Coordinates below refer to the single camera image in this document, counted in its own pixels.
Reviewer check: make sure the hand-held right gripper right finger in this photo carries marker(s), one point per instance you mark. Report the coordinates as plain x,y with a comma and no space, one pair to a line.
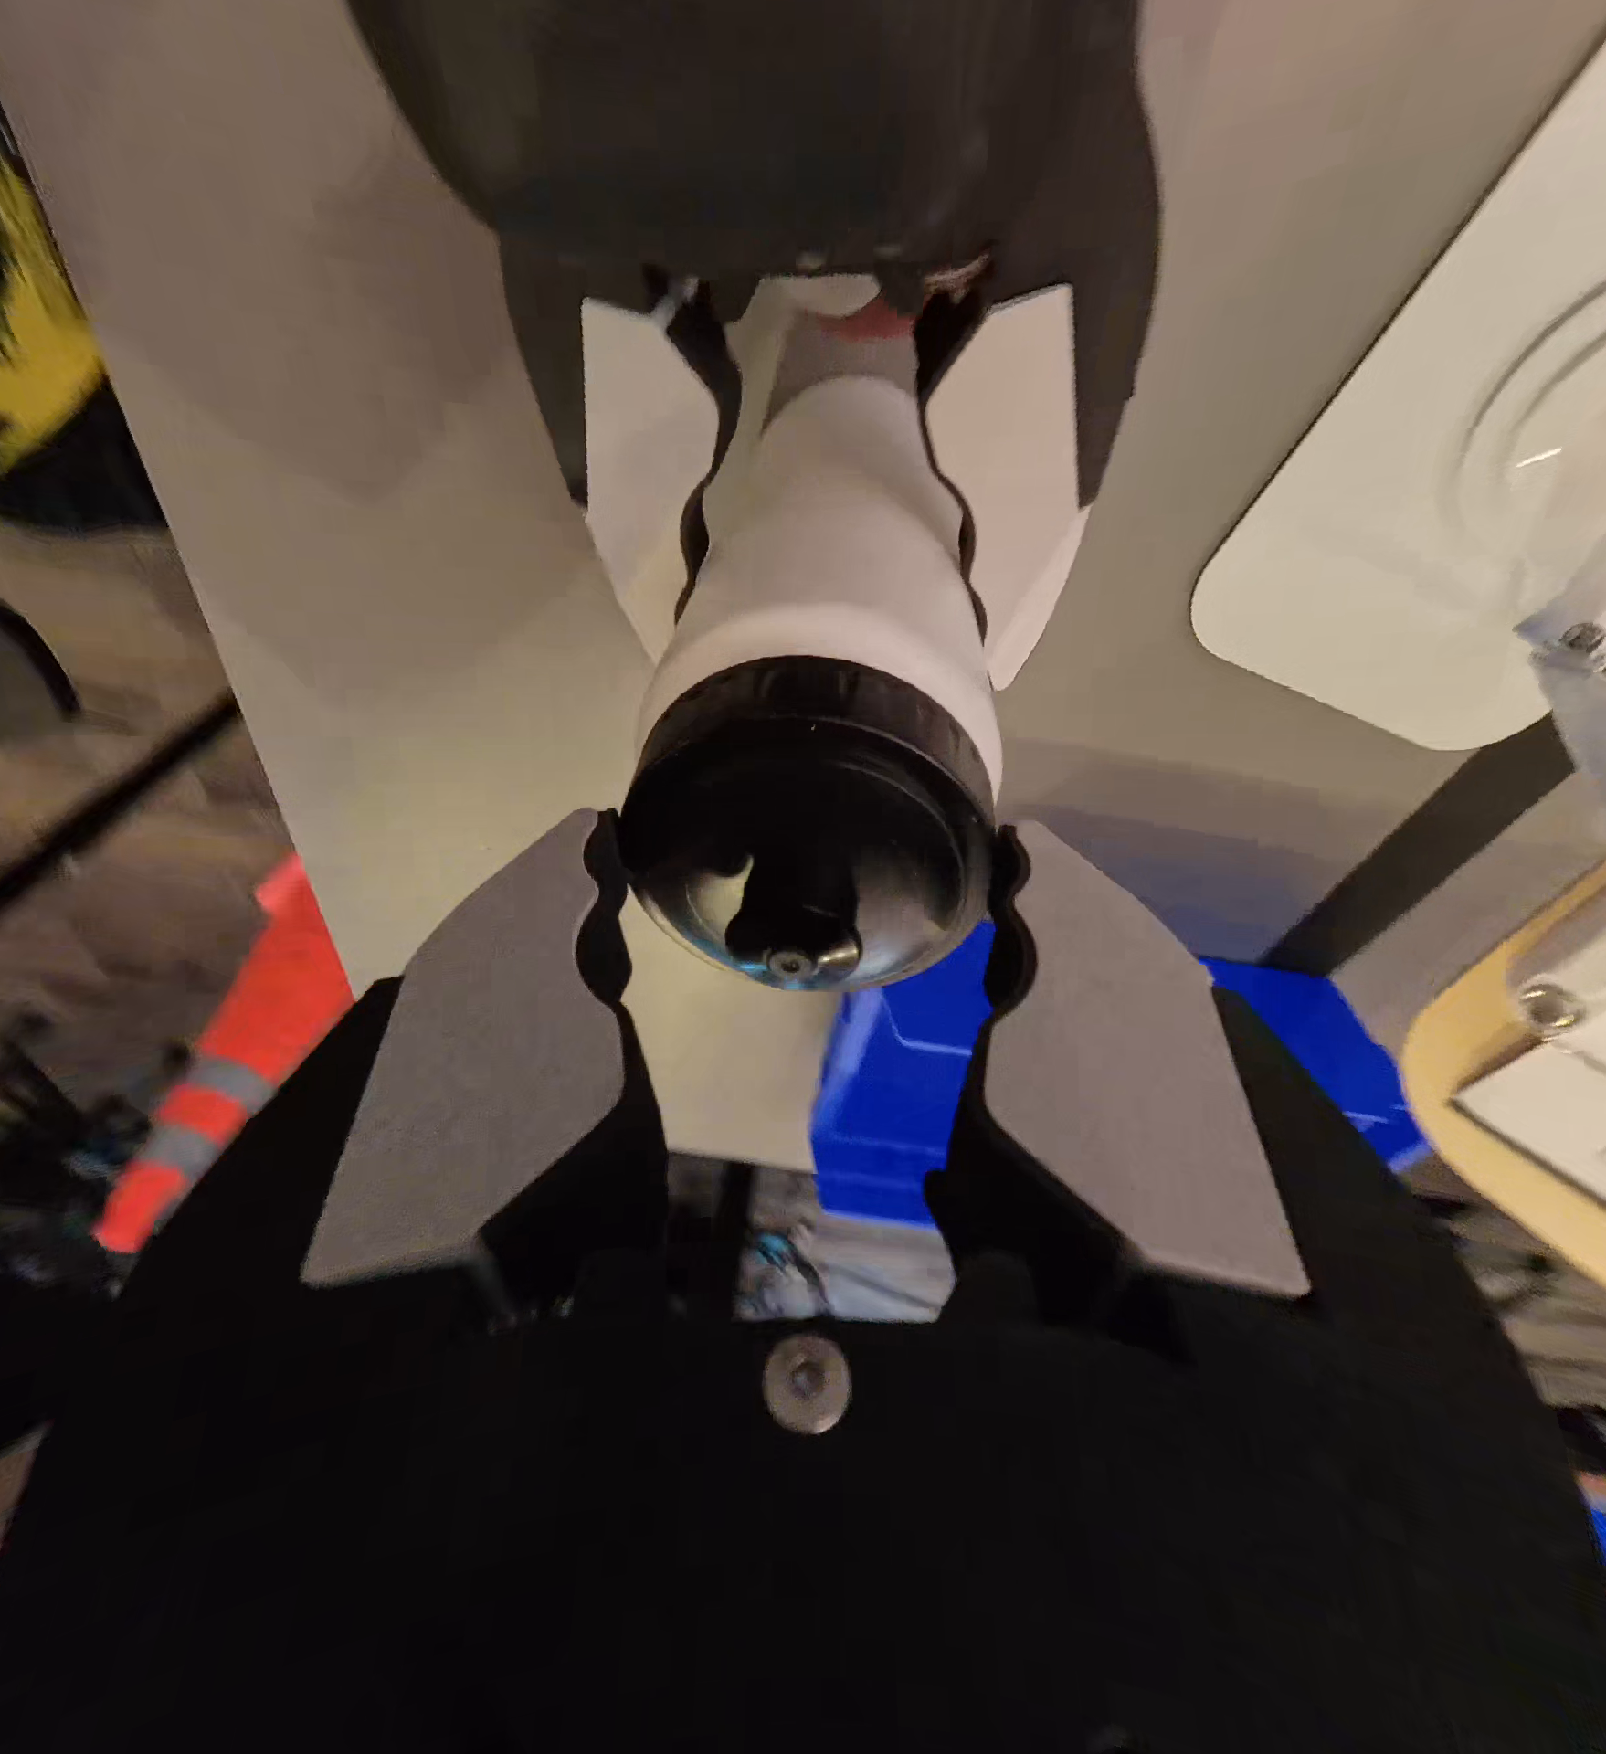
1135,1101

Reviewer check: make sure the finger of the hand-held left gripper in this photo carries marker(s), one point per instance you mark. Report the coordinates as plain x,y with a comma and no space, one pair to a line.
644,467
1025,467

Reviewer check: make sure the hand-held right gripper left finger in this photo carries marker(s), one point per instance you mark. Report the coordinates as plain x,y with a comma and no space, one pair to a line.
475,1084

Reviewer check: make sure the blue plastic bin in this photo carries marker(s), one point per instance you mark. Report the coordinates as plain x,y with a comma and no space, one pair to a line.
1297,1054

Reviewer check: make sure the white bottle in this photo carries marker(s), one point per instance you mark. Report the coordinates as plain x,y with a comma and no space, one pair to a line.
819,546

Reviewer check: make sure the black bottle lid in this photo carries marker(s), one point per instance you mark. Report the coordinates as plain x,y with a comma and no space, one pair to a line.
803,820

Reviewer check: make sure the orange traffic cone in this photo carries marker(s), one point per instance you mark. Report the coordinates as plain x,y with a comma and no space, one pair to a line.
228,1071

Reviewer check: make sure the wooden display board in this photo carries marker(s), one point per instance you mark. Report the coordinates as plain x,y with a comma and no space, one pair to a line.
1452,1101

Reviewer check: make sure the printed paper sheet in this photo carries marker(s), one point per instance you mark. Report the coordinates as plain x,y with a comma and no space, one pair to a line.
1597,1101

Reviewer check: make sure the clear round stand foot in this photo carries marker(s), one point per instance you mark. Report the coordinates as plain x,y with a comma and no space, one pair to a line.
1597,438

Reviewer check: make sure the black yellow printed shirt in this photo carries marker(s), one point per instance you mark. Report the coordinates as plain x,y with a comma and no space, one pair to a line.
13,327

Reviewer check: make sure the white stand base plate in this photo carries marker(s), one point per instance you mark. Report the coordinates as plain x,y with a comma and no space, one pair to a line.
1325,546

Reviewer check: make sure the white stand post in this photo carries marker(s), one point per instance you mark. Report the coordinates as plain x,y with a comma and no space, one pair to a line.
1597,719

